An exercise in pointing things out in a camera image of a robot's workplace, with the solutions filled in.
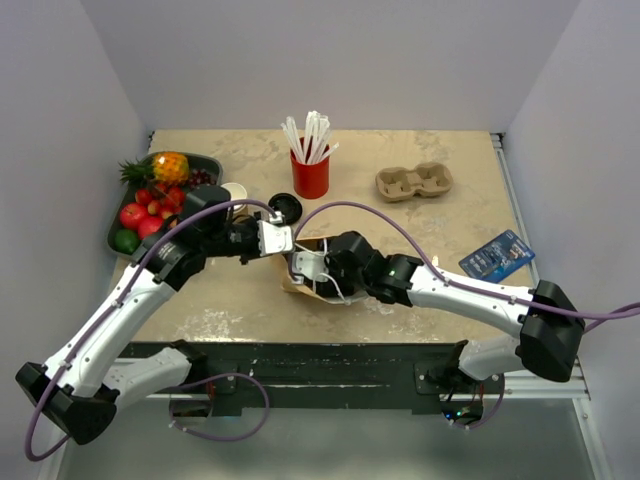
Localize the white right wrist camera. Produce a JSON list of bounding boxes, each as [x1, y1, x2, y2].
[[291, 251, 328, 284]]

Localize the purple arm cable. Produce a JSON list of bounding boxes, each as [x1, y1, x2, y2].
[[24, 198, 281, 462], [294, 201, 640, 431]]

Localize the stacked brown paper cups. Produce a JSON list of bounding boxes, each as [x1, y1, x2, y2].
[[221, 182, 248, 218]]

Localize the blue card packet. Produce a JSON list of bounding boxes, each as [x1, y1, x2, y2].
[[458, 229, 535, 283]]

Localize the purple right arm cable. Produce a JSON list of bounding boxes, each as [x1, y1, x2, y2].
[[294, 201, 640, 431]]

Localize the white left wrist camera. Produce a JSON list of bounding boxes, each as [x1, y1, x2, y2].
[[258, 220, 295, 257]]

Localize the dark green fruit tray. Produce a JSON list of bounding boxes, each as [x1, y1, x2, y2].
[[106, 152, 223, 258]]

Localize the red lychee fruit cluster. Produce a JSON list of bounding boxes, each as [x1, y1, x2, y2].
[[134, 183, 186, 220]]

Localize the green lime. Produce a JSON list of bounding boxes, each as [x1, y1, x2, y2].
[[113, 229, 140, 255]]

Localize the red ribbed straw cup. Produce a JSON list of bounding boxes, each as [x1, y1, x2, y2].
[[289, 150, 330, 199]]

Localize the orange pineapple fruit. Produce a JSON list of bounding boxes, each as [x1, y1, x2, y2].
[[119, 151, 190, 187]]

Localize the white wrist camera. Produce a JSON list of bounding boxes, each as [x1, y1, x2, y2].
[[258, 220, 295, 257], [291, 251, 328, 284]]

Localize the brown pulp cup carrier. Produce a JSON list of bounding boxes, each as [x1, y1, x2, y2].
[[375, 162, 453, 203]]

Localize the white wrapped straw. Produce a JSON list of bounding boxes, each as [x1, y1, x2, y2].
[[309, 114, 330, 164], [285, 116, 309, 162], [302, 111, 317, 163], [280, 122, 307, 164], [315, 142, 340, 164]]

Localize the red apple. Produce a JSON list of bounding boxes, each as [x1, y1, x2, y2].
[[119, 202, 149, 231], [137, 216, 164, 240]]

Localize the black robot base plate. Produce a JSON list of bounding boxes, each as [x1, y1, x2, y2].
[[165, 342, 505, 420]]

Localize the dark red grape bunch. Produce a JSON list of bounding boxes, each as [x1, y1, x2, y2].
[[187, 169, 217, 190]]

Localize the black plastic cup lid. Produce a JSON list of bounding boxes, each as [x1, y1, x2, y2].
[[268, 192, 303, 225]]

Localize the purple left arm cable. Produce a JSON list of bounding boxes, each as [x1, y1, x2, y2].
[[24, 198, 281, 462]]

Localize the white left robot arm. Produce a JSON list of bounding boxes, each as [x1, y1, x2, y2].
[[16, 187, 279, 445]]

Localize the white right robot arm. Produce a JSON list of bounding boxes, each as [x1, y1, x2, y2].
[[309, 231, 585, 393]]

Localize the brown paper takeout bag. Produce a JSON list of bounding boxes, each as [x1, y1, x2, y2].
[[278, 236, 362, 306]]

